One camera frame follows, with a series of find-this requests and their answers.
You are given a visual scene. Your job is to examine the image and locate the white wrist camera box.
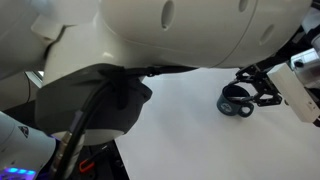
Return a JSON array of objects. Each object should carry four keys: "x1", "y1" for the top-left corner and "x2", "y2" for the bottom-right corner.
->
[{"x1": 267, "y1": 62, "x2": 320, "y2": 124}]

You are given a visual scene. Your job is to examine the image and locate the black clamp orange handle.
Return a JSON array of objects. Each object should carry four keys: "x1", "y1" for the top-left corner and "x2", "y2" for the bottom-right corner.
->
[{"x1": 78, "y1": 143, "x2": 114, "y2": 174}]

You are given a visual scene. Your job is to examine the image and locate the dark teal speckled mug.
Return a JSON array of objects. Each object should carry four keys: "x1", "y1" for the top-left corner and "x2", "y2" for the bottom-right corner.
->
[{"x1": 216, "y1": 83, "x2": 255, "y2": 118}]

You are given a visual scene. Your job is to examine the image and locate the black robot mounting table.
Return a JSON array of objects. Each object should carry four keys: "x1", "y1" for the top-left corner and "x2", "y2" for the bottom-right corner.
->
[{"x1": 64, "y1": 141, "x2": 131, "y2": 180}]

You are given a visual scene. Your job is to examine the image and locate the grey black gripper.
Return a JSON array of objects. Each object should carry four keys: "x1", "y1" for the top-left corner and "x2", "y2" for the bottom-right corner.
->
[{"x1": 229, "y1": 48, "x2": 320, "y2": 108}]

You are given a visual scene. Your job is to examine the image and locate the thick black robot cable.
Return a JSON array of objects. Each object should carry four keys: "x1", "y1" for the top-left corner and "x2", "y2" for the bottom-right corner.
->
[{"x1": 49, "y1": 64, "x2": 198, "y2": 180}]

